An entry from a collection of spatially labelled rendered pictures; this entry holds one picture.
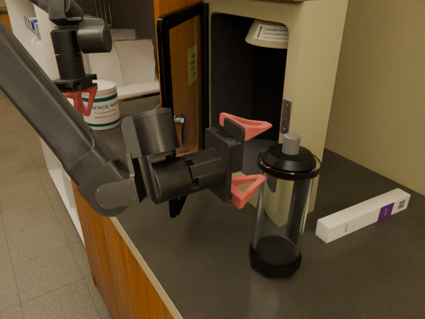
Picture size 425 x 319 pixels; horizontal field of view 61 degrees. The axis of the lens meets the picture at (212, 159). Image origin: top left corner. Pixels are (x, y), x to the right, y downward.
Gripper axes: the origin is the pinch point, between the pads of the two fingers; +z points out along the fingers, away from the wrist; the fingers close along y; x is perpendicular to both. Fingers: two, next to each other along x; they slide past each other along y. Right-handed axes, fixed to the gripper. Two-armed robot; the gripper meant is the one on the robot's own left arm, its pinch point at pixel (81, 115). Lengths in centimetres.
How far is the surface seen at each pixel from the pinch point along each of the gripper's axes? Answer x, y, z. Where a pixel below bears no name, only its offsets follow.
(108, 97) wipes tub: 15.2, 35.8, 3.9
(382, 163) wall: -74, 33, 22
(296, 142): -53, -15, -1
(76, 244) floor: 79, 73, 102
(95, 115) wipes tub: 19.7, 33.0, 9.8
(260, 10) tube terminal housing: -44.0, 1.5, -21.1
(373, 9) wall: -68, 38, -19
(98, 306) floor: 43, 38, 108
